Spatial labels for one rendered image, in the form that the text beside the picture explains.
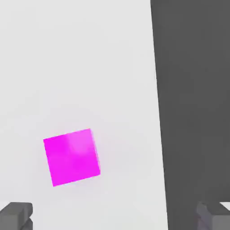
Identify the small magenta cube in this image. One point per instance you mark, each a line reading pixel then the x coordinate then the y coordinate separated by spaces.
pixel 71 157

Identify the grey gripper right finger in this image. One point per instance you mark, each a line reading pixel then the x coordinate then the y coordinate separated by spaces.
pixel 213 218

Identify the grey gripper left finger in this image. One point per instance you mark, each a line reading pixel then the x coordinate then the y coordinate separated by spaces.
pixel 15 215

